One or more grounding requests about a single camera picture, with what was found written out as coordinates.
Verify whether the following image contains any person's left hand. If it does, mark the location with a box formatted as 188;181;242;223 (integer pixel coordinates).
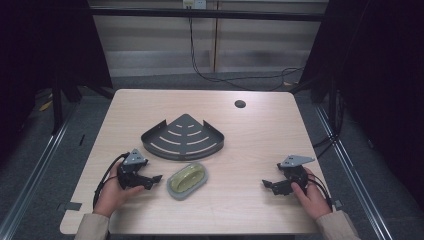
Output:
93;161;146;219

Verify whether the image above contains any person's right hand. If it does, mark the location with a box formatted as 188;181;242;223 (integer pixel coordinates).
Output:
290;166;333;221

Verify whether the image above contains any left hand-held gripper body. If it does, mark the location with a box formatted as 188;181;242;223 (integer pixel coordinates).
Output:
116;148;150;191

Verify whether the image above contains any metal floor rail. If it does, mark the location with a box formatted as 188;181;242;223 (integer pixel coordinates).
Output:
314;105;394;240
0;103;79;240

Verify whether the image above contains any white wall socket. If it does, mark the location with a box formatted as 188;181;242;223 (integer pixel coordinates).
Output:
182;0;208;10

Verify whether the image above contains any black cable on floor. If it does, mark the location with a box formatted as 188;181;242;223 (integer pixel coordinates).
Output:
188;17;305;92

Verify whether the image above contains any black metal stand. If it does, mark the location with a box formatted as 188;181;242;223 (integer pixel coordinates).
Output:
289;74;346;159
50;87;65;136

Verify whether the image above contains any black curtain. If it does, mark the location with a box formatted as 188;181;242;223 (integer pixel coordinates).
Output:
296;0;424;201
0;0;114;168

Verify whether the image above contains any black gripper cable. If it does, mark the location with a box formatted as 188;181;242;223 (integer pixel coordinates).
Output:
92;152;130;210
306;173;334;211

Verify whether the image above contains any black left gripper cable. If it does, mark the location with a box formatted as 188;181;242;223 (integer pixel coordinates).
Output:
92;152;130;210

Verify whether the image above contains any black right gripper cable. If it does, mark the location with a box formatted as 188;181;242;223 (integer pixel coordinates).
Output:
306;173;334;211

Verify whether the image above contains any black metal bar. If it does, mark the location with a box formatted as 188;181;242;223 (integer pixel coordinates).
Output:
89;7;329;23

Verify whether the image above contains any grey tape piece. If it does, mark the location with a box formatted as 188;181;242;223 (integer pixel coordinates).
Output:
57;201;83;213

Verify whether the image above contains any dark grey corner shelf rack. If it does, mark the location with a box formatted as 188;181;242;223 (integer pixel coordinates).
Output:
140;113;225;162

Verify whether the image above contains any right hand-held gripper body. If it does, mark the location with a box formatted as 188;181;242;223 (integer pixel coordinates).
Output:
276;154;316;196

